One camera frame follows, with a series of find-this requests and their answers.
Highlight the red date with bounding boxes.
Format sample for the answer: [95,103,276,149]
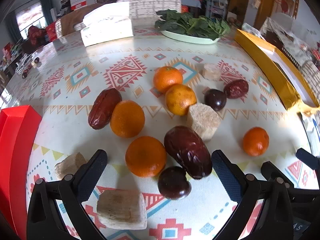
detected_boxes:
[223,79,249,99]
[164,126,213,180]
[88,87,123,130]

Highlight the brown cardboard box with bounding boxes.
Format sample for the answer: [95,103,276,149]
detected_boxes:
[60,4,103,37]

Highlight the beige puffed rice cake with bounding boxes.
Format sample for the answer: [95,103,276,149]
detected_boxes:
[54,152,87,180]
[187,103,221,141]
[202,63,222,81]
[96,189,148,230]

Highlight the white lace cover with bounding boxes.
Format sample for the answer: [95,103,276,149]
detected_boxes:
[260,17,320,65]

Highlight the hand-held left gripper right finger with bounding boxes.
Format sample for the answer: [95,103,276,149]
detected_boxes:
[211,149,293,240]

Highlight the patterned chair back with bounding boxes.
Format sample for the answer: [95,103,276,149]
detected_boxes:
[117,0,182,18]

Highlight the dark red bundle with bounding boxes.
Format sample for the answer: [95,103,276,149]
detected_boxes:
[27,26,47,46]

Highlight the white shelf rack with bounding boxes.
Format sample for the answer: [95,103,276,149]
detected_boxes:
[211,0,229,19]

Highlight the orange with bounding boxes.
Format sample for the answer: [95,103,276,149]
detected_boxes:
[165,84,197,116]
[153,66,184,93]
[242,127,270,157]
[125,136,167,178]
[110,100,145,138]

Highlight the window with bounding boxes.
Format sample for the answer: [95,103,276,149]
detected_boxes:
[15,2,47,39]

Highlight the pale green plate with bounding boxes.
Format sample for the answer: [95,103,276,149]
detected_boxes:
[160,29,222,44]

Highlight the green spinach leaves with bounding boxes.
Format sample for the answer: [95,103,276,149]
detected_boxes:
[154,9,232,40]

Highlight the dark brown chestnut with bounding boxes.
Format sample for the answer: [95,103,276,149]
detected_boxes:
[204,89,227,112]
[157,166,192,200]

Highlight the teal curtain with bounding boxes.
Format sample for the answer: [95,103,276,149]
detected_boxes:
[40,0,54,27]

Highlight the white toy car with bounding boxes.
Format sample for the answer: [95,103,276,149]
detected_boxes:
[15,54,40,79]

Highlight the white tissue pack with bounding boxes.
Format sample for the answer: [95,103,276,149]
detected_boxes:
[80,1,133,47]

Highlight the gold box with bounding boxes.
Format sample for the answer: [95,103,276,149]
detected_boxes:
[234,29,320,111]

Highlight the blue checkered cloth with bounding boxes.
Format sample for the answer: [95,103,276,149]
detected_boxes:
[181,0,202,8]

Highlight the red box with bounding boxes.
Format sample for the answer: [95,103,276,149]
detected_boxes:
[0,105,43,240]

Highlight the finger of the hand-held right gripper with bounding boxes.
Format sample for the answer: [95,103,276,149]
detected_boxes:
[296,148,320,171]
[261,161,295,190]

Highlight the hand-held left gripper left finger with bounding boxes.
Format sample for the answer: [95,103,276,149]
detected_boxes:
[26,149,108,240]

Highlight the white cloth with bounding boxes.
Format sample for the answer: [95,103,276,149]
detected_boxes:
[242,22,262,34]

